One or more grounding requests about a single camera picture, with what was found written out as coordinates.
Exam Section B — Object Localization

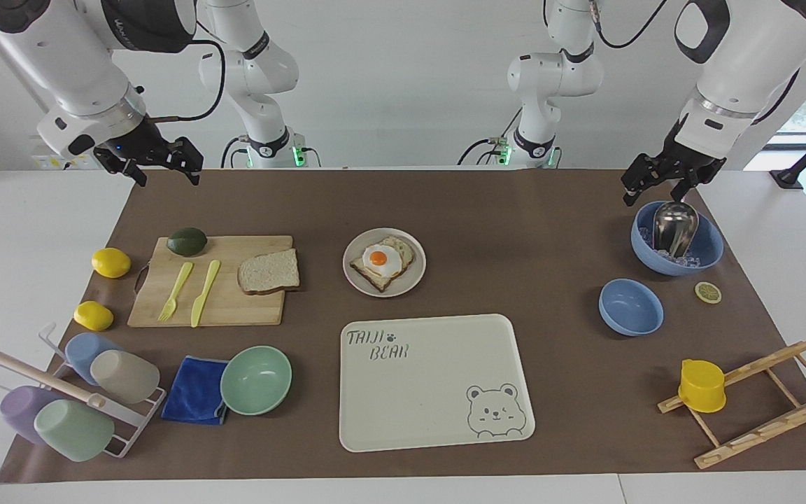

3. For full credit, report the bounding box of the white wire cup rack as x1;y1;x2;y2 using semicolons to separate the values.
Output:
0;321;168;460

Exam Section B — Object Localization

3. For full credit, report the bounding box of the mint green cup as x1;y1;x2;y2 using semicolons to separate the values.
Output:
33;398;116;463

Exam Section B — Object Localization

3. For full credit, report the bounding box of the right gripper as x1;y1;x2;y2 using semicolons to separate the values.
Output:
94;115;205;188

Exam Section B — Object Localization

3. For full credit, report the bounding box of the light blue cup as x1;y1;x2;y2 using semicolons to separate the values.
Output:
64;331;125;386

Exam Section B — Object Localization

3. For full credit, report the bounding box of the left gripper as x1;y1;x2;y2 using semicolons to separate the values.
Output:
621;120;727;207

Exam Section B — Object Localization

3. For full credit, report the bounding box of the yellow lemon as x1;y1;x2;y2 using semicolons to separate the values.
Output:
91;247;133;280
73;300;115;333

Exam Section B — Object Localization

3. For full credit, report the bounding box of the purple cup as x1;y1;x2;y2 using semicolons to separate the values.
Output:
0;384;66;446

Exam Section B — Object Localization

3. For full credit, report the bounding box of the black cable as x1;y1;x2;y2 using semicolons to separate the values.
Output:
219;135;250;169
148;38;227;125
588;0;670;50
457;137;510;167

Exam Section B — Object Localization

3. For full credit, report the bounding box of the green avocado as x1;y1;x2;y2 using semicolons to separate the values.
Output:
166;227;209;258

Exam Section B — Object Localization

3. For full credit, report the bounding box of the fried egg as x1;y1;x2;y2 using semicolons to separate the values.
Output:
361;242;404;279

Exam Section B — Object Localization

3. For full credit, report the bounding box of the wooden cutting board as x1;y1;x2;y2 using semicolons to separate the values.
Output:
127;234;295;329

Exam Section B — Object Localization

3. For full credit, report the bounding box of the brown bread slice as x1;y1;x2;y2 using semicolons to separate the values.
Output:
236;248;302;296

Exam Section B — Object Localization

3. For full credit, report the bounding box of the yellow plastic cup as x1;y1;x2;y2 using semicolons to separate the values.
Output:
677;358;728;414

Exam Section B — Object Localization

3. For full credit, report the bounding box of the toast slice with filling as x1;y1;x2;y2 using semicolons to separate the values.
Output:
348;235;416;293

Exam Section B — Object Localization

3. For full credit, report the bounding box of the beige cup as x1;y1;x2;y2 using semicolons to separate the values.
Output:
89;349;162;405

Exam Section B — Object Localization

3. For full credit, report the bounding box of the yellow-green plastic fork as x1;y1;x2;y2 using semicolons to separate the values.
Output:
157;261;195;323

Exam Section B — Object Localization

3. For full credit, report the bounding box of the small blue bowl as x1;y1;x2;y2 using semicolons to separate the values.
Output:
598;277;665;338

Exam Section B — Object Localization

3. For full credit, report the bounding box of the cream tray with bear print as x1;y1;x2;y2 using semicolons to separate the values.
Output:
338;313;537;454

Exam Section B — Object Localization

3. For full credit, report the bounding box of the wooden folding rack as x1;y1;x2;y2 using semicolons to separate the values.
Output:
657;328;806;470

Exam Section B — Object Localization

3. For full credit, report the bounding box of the yellow-green plastic knife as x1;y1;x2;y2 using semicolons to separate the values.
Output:
190;259;222;329

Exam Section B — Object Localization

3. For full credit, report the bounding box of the large blue bowl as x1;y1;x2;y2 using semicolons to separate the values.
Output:
630;200;726;277

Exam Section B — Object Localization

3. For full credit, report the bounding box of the metal scoop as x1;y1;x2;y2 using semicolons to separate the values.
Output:
651;201;700;259

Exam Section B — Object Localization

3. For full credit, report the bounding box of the blue cloth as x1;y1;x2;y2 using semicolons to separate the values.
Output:
160;355;231;427

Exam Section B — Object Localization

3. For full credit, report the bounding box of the mint green bowl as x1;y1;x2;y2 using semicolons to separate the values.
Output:
219;344;294;417

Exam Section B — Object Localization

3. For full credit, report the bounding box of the beige round plate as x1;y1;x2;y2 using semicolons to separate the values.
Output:
342;227;427;299

